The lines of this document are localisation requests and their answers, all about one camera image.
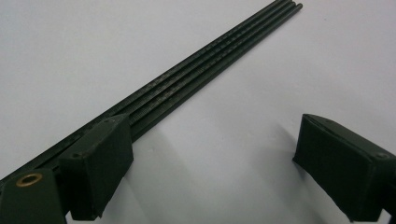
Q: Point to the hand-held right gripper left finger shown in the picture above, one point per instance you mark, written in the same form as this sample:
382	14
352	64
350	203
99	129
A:
96	168

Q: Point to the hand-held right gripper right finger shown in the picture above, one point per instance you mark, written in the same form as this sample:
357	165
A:
339	168

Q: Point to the white table cover sheet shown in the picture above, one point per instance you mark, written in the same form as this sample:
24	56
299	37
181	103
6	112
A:
280	77

